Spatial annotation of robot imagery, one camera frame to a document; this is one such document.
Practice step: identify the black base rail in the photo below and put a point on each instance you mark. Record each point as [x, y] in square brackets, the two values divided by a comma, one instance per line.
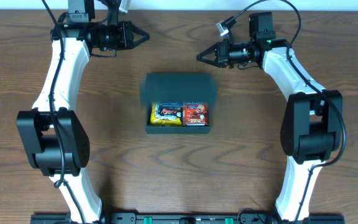
[244, 218]

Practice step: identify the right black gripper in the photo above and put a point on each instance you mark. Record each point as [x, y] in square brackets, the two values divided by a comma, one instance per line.
[222, 56]

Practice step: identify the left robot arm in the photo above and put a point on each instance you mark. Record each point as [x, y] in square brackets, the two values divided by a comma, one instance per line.
[54, 140]

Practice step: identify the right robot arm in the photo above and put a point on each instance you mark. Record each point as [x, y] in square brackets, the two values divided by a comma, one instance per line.
[312, 126]

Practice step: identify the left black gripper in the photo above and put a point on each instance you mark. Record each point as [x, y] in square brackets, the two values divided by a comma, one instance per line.
[128, 35]

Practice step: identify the small dark chocolate bar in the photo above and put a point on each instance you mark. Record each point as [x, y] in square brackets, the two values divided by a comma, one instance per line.
[168, 112]

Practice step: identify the yellow Hacks candy bag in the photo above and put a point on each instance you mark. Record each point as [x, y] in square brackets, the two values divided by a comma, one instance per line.
[156, 122]

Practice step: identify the red Hello Panda box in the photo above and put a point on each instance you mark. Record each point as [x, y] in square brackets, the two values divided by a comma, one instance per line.
[195, 114]

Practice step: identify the black gift box with lid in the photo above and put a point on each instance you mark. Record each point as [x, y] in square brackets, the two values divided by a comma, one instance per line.
[177, 88]

